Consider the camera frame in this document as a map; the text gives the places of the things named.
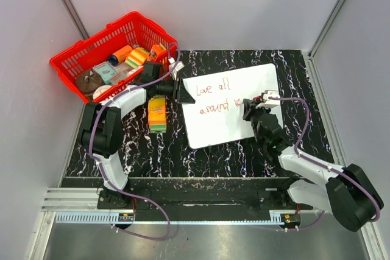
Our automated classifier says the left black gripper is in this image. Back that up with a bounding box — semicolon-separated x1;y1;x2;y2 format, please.
155;77;195;105

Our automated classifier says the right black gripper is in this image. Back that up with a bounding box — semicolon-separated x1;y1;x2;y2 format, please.
243;99;271;146

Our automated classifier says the red capped whiteboard marker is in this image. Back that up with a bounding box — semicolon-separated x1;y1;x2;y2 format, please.
238;98;257;106

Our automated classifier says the white whiteboard black frame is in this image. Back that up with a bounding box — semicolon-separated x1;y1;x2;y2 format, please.
182;63;279;149

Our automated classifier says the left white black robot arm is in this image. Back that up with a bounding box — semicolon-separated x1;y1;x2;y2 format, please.
77;61;196;209

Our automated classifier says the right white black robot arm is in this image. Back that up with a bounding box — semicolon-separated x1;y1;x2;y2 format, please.
243;91;384;232

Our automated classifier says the stacked colourful sponge pack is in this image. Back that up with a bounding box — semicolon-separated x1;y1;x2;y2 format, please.
147;96;167;133

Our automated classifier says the orange snack box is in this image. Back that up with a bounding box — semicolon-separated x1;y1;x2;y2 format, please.
147;43;166;62

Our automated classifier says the pink white packet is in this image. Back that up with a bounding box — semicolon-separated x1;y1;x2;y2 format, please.
110;62;138;85

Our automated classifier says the teal small box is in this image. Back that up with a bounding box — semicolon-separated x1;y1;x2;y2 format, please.
93;61;116;85

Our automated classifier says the red plastic shopping basket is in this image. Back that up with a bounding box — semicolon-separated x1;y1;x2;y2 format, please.
50;12;179;104

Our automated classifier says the white round container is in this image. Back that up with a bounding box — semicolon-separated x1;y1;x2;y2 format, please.
93;85;112;99

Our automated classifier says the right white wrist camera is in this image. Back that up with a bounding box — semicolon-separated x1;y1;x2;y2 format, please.
256;90;280;109

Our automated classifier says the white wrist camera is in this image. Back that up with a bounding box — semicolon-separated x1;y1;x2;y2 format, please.
168;57;184;76
256;90;280;109

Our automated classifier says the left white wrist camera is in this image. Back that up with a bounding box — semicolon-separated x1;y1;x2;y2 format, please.
168;57;184;76

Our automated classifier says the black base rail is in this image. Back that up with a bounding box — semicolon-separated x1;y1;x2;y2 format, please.
125;178;312;210

